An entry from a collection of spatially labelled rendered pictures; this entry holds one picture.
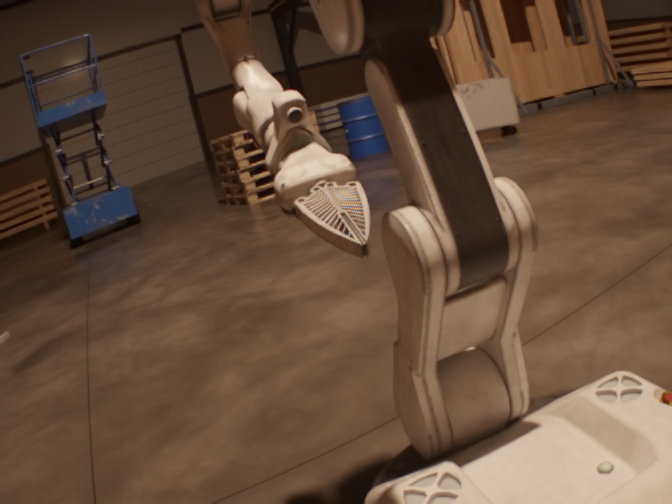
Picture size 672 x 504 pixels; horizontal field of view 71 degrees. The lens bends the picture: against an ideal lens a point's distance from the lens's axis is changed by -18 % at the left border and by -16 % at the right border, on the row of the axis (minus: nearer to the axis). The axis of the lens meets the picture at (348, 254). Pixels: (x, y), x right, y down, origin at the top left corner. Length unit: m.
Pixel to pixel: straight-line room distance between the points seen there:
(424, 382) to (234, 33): 0.73
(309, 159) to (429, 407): 0.55
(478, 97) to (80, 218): 5.85
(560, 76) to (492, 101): 4.22
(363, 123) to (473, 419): 6.89
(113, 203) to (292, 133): 7.76
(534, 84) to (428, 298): 9.78
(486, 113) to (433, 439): 6.25
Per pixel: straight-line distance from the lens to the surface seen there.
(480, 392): 1.10
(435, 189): 0.83
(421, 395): 1.04
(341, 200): 0.65
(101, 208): 8.44
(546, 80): 10.82
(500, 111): 7.15
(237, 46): 1.02
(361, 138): 7.82
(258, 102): 0.87
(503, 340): 1.09
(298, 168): 0.69
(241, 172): 6.59
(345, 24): 0.85
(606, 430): 0.99
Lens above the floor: 0.95
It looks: 16 degrees down
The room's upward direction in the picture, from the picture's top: 15 degrees counter-clockwise
